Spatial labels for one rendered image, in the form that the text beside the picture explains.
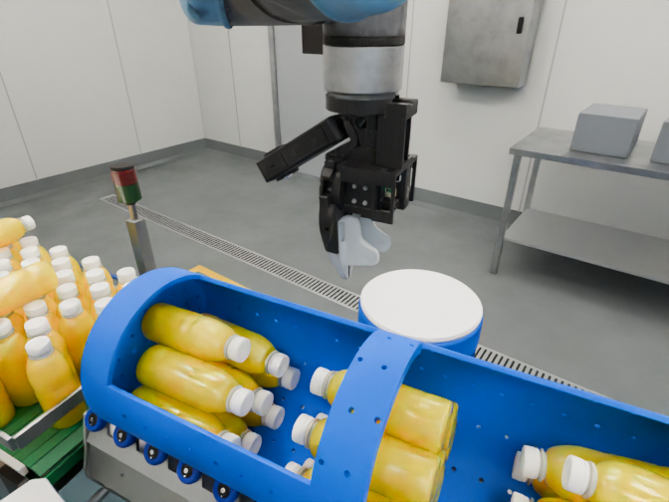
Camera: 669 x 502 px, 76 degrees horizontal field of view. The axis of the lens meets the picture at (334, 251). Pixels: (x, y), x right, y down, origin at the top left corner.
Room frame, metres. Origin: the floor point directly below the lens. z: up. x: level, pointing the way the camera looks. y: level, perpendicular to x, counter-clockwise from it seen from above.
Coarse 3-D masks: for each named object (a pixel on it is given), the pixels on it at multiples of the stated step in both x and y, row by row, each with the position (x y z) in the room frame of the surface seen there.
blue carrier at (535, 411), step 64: (128, 320) 0.51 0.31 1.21; (256, 320) 0.67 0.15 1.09; (320, 320) 0.58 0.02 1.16; (128, 384) 0.54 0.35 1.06; (384, 384) 0.37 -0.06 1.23; (448, 384) 0.50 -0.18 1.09; (512, 384) 0.45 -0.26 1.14; (192, 448) 0.38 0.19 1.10; (320, 448) 0.32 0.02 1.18; (512, 448) 0.44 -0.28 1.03; (640, 448) 0.38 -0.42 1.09
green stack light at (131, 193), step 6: (114, 186) 1.10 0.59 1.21; (120, 186) 1.10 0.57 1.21; (126, 186) 1.10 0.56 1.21; (132, 186) 1.11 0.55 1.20; (138, 186) 1.13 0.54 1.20; (120, 192) 1.10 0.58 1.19; (126, 192) 1.10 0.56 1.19; (132, 192) 1.11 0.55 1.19; (138, 192) 1.12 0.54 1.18; (120, 198) 1.10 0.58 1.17; (126, 198) 1.10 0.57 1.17; (132, 198) 1.10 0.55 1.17; (138, 198) 1.12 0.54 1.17
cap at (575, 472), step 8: (568, 456) 0.33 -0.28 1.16; (568, 464) 0.32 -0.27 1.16; (576, 464) 0.31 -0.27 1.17; (584, 464) 0.31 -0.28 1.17; (568, 472) 0.31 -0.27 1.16; (576, 472) 0.30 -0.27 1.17; (584, 472) 0.30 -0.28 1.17; (568, 480) 0.30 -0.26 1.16; (576, 480) 0.30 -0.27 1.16; (584, 480) 0.29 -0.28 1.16; (568, 488) 0.30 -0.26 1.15; (576, 488) 0.29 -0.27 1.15; (584, 488) 0.29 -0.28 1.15
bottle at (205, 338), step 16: (160, 304) 0.61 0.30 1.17; (144, 320) 0.58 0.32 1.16; (160, 320) 0.57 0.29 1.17; (176, 320) 0.56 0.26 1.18; (192, 320) 0.56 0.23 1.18; (208, 320) 0.56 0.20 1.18; (144, 336) 0.57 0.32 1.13; (160, 336) 0.55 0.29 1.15; (176, 336) 0.54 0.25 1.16; (192, 336) 0.53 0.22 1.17; (208, 336) 0.53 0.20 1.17; (224, 336) 0.53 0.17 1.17; (192, 352) 0.52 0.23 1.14; (208, 352) 0.51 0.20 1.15; (224, 352) 0.51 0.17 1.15
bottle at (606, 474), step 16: (592, 464) 0.31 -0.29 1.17; (608, 464) 0.31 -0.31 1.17; (624, 464) 0.31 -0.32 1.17; (592, 480) 0.29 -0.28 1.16; (608, 480) 0.29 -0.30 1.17; (624, 480) 0.29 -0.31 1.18; (640, 480) 0.28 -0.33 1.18; (656, 480) 0.28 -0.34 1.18; (592, 496) 0.29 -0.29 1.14; (608, 496) 0.28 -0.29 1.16; (624, 496) 0.27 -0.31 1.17; (640, 496) 0.27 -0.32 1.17; (656, 496) 0.27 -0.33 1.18
